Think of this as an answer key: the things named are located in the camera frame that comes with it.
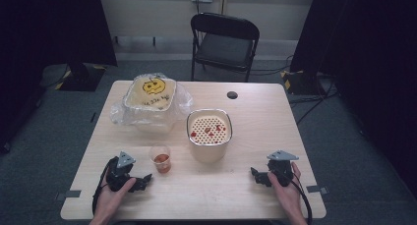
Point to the dark curtain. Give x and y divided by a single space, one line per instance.
39 38
367 54

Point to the grey table edge bracket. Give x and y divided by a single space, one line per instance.
69 195
316 189

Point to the black folding chair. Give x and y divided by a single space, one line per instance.
226 48

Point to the cream container with strainer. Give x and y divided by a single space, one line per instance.
209 136

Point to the person's left hand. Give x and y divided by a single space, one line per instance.
111 198

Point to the black stand base striped tape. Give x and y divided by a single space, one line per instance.
301 82
82 77

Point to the small dark floor marker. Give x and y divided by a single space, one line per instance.
93 117

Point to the red food scraps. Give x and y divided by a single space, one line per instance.
208 130

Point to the clear plastic cup red liquid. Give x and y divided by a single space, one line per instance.
161 161

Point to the yellow smiley container in plastic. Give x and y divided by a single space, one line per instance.
183 103

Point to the person's right hand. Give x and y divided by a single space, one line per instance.
286 195

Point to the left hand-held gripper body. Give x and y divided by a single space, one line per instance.
119 177

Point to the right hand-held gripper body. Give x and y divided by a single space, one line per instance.
281 167

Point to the cream bin with smiley face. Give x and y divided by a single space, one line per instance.
151 97

